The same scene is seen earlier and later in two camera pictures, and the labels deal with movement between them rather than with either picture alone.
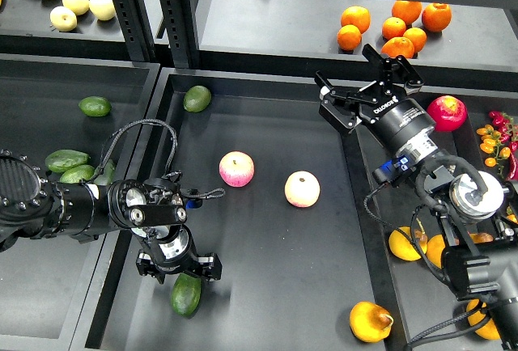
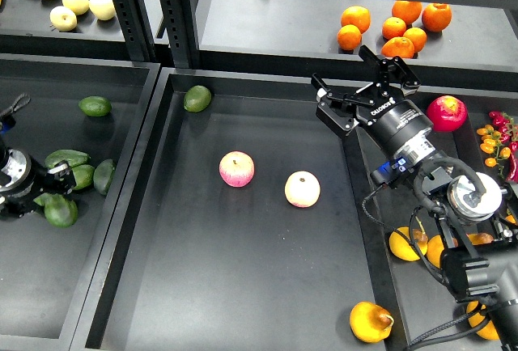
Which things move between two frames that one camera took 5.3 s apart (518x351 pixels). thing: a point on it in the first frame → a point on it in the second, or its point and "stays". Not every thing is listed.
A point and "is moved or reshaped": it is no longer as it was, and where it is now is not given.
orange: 349,37 stays
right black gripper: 394,120 stays
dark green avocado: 186,294 is moved or reshaped
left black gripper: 171,251 → 22,180
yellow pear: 369,322 stays
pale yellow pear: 102,6 stays
